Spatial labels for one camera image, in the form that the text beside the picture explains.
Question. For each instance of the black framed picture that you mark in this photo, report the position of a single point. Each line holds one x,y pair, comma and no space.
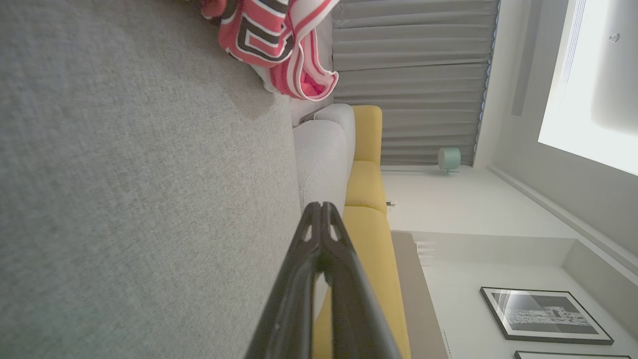
546,315
573,355

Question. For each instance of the red jersey with letters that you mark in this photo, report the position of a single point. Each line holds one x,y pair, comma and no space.
269,35

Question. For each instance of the large grey sofa seat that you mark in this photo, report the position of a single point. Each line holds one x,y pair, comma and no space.
124,174

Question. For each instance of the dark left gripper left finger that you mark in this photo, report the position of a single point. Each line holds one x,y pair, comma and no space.
286,309

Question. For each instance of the small grey sofa cushion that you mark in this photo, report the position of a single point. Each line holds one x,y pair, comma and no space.
321,154

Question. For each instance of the brown wooden panel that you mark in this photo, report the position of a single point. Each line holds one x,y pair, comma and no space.
416,309

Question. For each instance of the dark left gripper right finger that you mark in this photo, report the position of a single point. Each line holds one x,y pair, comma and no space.
356,309

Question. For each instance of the grey pleated curtain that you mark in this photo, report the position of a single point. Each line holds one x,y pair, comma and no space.
413,75

